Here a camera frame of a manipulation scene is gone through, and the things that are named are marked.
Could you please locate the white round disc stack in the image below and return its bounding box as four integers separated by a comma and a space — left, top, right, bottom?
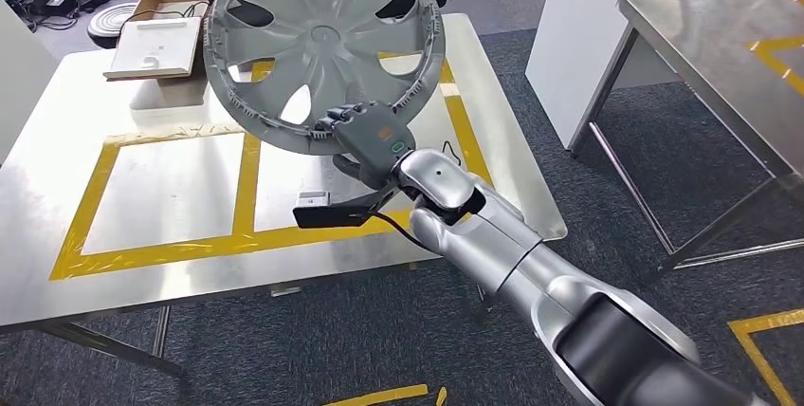
86, 2, 138, 49

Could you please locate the white flat box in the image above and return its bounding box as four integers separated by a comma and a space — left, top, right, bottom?
103, 15, 204, 82

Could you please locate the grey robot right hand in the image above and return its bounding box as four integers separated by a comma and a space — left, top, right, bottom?
314, 101, 417, 191

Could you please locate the white cabinet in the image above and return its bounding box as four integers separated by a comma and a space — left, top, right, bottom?
0, 0, 59, 166

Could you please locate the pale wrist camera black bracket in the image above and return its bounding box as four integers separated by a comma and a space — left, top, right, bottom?
292, 179, 403, 230

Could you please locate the yellow floor tape strip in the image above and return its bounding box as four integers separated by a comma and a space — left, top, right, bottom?
323, 384, 448, 406

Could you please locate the steel workbench table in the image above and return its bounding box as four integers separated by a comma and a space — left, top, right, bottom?
0, 11, 569, 379
568, 0, 804, 279

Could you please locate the white table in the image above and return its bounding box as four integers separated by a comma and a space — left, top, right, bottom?
524, 0, 804, 152

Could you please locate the yellow floor tape square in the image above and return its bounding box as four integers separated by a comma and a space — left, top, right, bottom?
728, 308, 804, 406

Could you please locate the silver plastic wheel hubcap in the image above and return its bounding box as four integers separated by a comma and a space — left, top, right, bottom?
202, 0, 448, 157

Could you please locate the black camera cable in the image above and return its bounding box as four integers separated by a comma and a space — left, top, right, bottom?
364, 140, 463, 250

